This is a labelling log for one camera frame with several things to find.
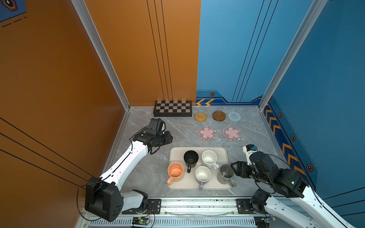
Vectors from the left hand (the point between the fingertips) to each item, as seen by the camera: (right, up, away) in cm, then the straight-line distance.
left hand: (171, 136), depth 82 cm
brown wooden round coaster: (+35, +13, +30) cm, 48 cm away
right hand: (+32, -13, -13) cm, 37 cm away
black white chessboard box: (-3, +19, +33) cm, 38 cm away
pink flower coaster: (+24, 0, +20) cm, 31 cm away
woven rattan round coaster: (+20, +12, +31) cm, 39 cm away
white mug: (+23, -15, +7) cm, 28 cm away
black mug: (+11, -13, +3) cm, 18 cm away
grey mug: (+32, -22, 0) cm, 39 cm away
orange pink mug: (+2, -21, +2) cm, 21 cm away
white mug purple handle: (+19, -22, +1) cm, 29 cm away
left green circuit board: (-14, -41, -12) cm, 45 cm away
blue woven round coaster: (+47, +12, +30) cm, 57 cm away
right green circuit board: (+47, -41, -12) cm, 64 cm away
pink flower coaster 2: (+42, 0, +20) cm, 47 cm away
